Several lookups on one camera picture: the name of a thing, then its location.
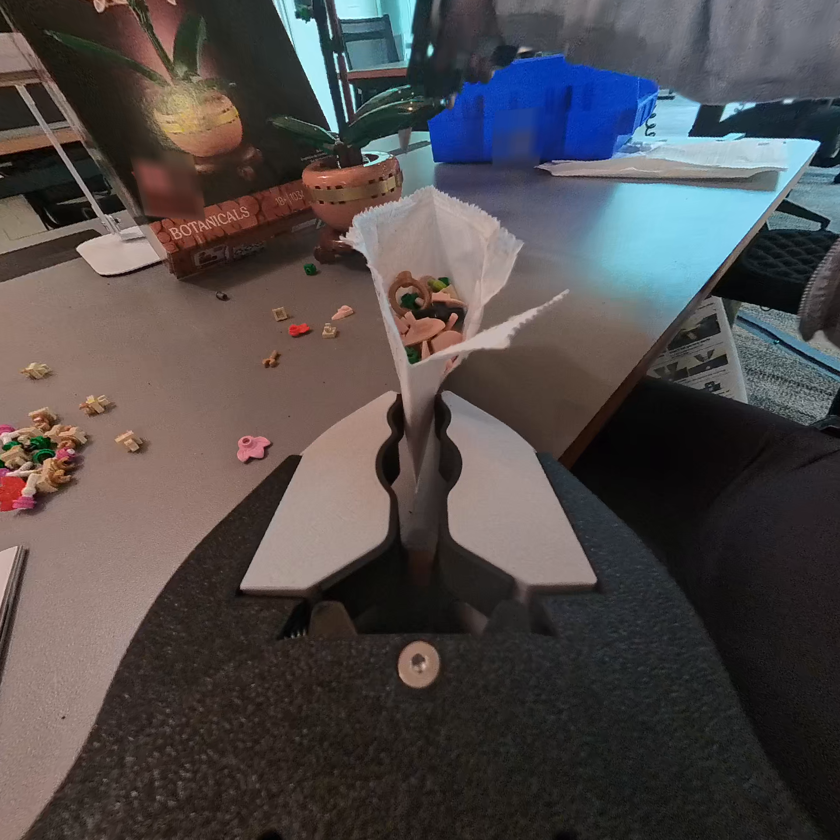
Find person's dark trousers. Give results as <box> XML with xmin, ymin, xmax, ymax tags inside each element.
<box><xmin>571</xmin><ymin>377</ymin><xmax>840</xmax><ymax>828</ymax></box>

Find pile of mixed small bricks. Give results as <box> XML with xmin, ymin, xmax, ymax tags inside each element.
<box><xmin>0</xmin><ymin>406</ymin><xmax>91</xmax><ymax>514</ymax></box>

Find cluster of tan pink pieces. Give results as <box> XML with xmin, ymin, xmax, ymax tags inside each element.
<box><xmin>272</xmin><ymin>304</ymin><xmax>356</xmax><ymax>340</ymax></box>

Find heap of pink petals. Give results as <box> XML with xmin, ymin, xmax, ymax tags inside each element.
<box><xmin>391</xmin><ymin>271</ymin><xmax>471</xmax><ymax>368</ymax></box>

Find crumpled white paper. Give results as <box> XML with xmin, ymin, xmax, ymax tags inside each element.
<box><xmin>535</xmin><ymin>138</ymin><xmax>790</xmax><ymax>180</ymax></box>

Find black mesh office chair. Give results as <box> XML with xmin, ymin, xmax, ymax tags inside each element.
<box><xmin>712</xmin><ymin>228</ymin><xmax>840</xmax><ymax>314</ymax></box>

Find orchid picture instruction booklet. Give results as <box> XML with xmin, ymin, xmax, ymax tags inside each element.
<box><xmin>0</xmin><ymin>545</ymin><xmax>29</xmax><ymax>660</ymax></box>

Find blue plastic bin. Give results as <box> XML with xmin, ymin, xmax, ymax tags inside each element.
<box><xmin>427</xmin><ymin>52</ymin><xmax>660</xmax><ymax>165</ymax></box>

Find gold ring brick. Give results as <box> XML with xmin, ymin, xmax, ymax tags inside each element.
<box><xmin>387</xmin><ymin>269</ymin><xmax>434</xmax><ymax>316</ymax></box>

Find toy brick orchid pot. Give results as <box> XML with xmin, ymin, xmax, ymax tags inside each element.
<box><xmin>268</xmin><ymin>0</ymin><xmax>455</xmax><ymax>265</ymax></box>

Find grey desk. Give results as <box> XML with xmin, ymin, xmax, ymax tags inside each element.
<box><xmin>0</xmin><ymin>128</ymin><xmax>823</xmax><ymax>840</ymax></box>

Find white pictogram label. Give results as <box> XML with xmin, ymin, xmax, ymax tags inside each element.
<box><xmin>652</xmin><ymin>295</ymin><xmax>750</xmax><ymax>403</ymax></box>

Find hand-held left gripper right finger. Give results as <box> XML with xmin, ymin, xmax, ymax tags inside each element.
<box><xmin>434</xmin><ymin>391</ymin><xmax>601</xmax><ymax>603</ymax></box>

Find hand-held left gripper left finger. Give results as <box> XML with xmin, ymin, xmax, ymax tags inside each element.
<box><xmin>239</xmin><ymin>391</ymin><xmax>403</xmax><ymax>601</ymax></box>

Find white paper bag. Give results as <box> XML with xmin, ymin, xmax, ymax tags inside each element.
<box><xmin>343</xmin><ymin>185</ymin><xmax>572</xmax><ymax>581</ymax></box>

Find dark toy brick set box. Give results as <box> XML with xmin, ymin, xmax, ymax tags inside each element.
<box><xmin>0</xmin><ymin>0</ymin><xmax>333</xmax><ymax>281</ymax></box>

